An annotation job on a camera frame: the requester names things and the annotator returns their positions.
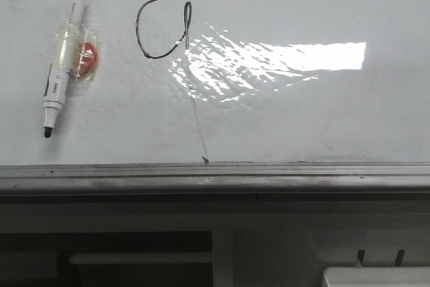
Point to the white horizontal bar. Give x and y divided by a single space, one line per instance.
140 258

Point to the aluminium whiteboard tray rail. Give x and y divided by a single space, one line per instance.
52 182

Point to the white cabinet frame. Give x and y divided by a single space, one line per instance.
260 242

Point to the white whiteboard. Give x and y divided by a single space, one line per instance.
223 80

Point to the white whiteboard marker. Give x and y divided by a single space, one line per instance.
57 82

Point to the white box lower right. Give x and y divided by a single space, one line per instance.
377 276

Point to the red round magnet with tape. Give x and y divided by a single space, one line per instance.
85 56

